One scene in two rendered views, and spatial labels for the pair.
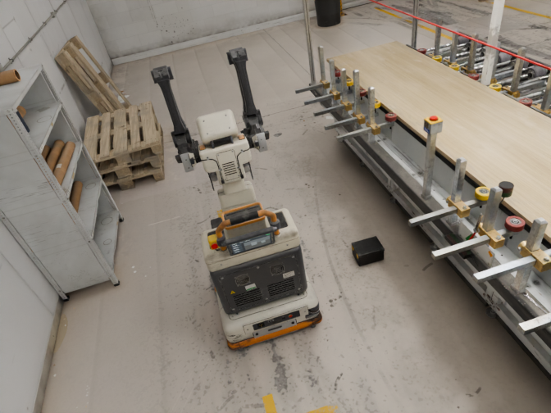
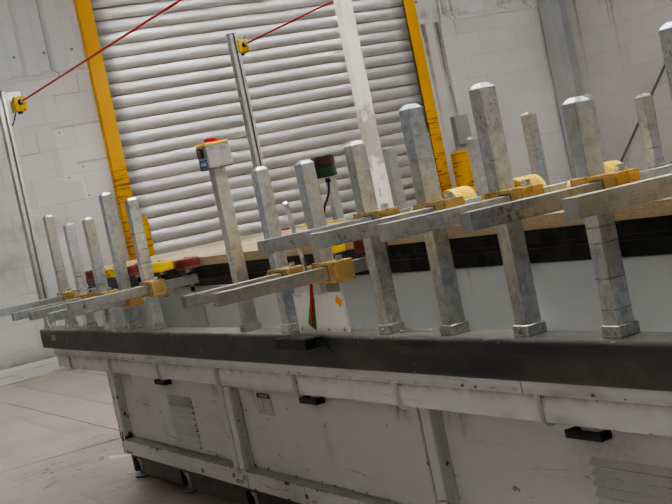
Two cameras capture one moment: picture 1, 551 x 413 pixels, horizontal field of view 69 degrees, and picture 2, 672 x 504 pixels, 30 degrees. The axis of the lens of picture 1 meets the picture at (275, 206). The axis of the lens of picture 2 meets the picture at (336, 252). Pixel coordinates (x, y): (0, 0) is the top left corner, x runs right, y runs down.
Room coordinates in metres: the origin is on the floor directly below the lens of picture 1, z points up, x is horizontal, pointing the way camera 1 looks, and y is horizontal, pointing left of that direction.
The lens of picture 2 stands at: (-1.47, 0.01, 1.04)
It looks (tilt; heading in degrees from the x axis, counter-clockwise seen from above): 3 degrees down; 340
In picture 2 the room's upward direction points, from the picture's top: 12 degrees counter-clockwise
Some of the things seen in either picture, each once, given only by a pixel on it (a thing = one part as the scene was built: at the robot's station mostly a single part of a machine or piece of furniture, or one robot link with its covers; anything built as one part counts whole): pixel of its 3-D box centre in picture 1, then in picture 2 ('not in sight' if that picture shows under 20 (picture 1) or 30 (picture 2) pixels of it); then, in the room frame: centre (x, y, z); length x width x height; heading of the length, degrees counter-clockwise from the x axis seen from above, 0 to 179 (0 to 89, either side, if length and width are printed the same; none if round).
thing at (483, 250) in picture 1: (475, 243); (320, 313); (1.34, -0.94, 0.75); 0.26 x 0.01 x 0.10; 8
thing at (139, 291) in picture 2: (365, 131); (134, 293); (2.50, -0.74, 0.83); 0.43 x 0.03 x 0.04; 98
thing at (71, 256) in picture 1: (53, 186); not in sight; (2.73, 1.65, 0.78); 0.90 x 0.45 x 1.55; 8
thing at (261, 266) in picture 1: (253, 254); not in sight; (1.75, 0.19, 0.59); 0.55 x 0.34 x 0.83; 97
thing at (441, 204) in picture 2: not in sight; (437, 213); (0.79, -1.04, 0.95); 0.14 x 0.06 x 0.05; 8
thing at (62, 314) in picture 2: (351, 120); (112, 303); (2.75, -0.71, 0.80); 0.43 x 0.03 x 0.04; 98
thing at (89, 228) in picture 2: (344, 97); (101, 283); (3.05, -0.74, 0.87); 0.04 x 0.04 x 0.48; 8
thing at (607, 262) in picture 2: not in sight; (603, 240); (0.32, -1.11, 0.86); 0.04 x 0.04 x 0.48; 8
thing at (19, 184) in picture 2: (312, 31); (34, 208); (3.85, -0.66, 1.20); 0.15 x 0.12 x 1.00; 8
